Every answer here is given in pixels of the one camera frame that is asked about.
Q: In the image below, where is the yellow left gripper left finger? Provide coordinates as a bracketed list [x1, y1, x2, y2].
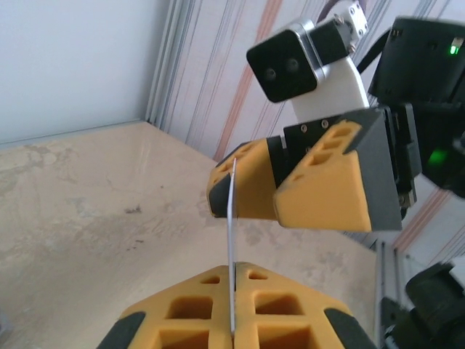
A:
[96, 264, 234, 349]

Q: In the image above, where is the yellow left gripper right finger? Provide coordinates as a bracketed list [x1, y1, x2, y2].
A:
[234, 260, 379, 349]

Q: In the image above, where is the thin black cable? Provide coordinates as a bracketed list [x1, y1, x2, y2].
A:
[357, 31, 392, 73]

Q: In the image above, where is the aluminium frame post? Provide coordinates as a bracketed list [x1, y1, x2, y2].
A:
[145, 0, 190, 128]
[373, 239, 410, 349]

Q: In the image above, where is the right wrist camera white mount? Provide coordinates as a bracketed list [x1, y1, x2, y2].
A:
[246, 2, 371, 121]

